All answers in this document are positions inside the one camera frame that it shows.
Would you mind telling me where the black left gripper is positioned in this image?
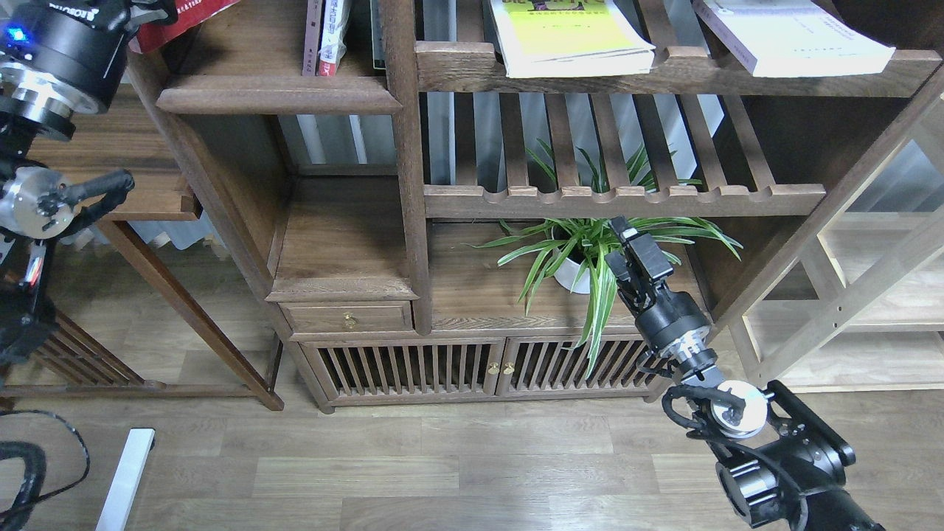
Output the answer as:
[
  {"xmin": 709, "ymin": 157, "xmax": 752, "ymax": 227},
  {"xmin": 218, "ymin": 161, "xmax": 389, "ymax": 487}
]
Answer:
[{"xmin": 2, "ymin": 1, "xmax": 178, "ymax": 117}]

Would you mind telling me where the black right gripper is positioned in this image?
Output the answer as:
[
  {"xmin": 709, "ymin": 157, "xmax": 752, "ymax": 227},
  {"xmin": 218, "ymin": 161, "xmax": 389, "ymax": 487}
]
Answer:
[{"xmin": 605, "ymin": 216, "xmax": 710, "ymax": 359}]

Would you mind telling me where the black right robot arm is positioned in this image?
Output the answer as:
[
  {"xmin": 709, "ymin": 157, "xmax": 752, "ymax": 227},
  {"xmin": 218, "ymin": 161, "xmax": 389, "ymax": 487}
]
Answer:
[{"xmin": 605, "ymin": 216, "xmax": 882, "ymax": 530}]

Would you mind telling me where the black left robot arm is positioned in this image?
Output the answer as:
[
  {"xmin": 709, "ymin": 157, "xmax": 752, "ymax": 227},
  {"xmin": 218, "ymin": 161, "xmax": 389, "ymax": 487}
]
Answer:
[{"xmin": 1, "ymin": 1, "xmax": 178, "ymax": 364}]

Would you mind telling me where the light wooden shelf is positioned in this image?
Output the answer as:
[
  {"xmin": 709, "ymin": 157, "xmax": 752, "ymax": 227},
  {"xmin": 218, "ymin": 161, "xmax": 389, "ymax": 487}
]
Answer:
[{"xmin": 729, "ymin": 97, "xmax": 943, "ymax": 392}]

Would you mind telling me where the white plant pot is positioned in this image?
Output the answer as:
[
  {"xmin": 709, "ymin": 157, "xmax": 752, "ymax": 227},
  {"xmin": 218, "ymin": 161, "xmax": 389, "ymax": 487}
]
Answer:
[{"xmin": 552, "ymin": 219, "xmax": 620, "ymax": 294}]

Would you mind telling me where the dark wooden bookshelf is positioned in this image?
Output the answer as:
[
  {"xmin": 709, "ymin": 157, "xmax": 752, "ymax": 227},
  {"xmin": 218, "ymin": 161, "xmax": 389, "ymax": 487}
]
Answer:
[{"xmin": 128, "ymin": 1, "xmax": 942, "ymax": 412}]

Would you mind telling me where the yellow green book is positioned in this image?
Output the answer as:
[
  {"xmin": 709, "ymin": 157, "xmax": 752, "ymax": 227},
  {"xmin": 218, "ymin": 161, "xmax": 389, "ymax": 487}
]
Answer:
[{"xmin": 488, "ymin": 1, "xmax": 655, "ymax": 80}]

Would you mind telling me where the red white upright book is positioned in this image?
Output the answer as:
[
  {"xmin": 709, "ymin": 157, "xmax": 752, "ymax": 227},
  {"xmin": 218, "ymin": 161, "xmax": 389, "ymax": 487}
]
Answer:
[{"xmin": 316, "ymin": 1, "xmax": 352, "ymax": 77}]

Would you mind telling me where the brass drawer knob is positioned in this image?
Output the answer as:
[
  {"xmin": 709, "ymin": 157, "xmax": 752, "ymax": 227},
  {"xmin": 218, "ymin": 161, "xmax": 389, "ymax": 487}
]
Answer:
[{"xmin": 343, "ymin": 313, "xmax": 358, "ymax": 330}]

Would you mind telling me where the dark wooden side table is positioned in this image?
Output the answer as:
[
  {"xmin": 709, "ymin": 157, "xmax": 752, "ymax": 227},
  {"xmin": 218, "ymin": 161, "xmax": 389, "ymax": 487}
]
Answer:
[{"xmin": 2, "ymin": 85, "xmax": 284, "ymax": 411}]

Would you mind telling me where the dark upright book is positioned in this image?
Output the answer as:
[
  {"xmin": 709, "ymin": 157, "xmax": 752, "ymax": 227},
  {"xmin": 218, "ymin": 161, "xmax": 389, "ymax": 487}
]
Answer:
[{"xmin": 369, "ymin": 0, "xmax": 386, "ymax": 74}]

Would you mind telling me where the white bar on floor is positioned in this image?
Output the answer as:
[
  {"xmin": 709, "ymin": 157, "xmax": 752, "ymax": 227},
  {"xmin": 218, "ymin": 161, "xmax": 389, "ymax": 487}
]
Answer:
[{"xmin": 95, "ymin": 428, "xmax": 156, "ymax": 530}]

